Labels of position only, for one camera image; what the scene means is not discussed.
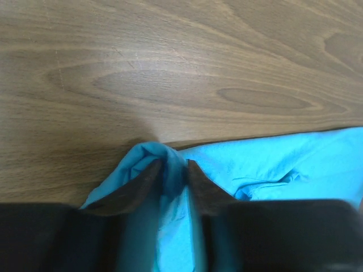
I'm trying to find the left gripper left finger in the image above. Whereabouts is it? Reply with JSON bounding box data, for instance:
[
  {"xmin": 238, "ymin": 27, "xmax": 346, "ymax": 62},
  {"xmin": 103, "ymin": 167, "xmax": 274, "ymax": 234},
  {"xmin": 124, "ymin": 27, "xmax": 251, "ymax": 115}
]
[{"xmin": 1, "ymin": 159, "xmax": 162, "ymax": 271}]

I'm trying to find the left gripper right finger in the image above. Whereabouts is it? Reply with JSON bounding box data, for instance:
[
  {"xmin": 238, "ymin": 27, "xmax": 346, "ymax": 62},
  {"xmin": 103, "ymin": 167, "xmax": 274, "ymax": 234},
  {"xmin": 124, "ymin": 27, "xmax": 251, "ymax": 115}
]
[{"xmin": 187, "ymin": 160, "xmax": 362, "ymax": 271}]

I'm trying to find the turquoise t shirt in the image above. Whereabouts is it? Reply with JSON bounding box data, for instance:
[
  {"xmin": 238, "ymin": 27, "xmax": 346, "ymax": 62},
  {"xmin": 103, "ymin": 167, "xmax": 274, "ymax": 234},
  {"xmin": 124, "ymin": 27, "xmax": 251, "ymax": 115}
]
[{"xmin": 86, "ymin": 127, "xmax": 362, "ymax": 271}]

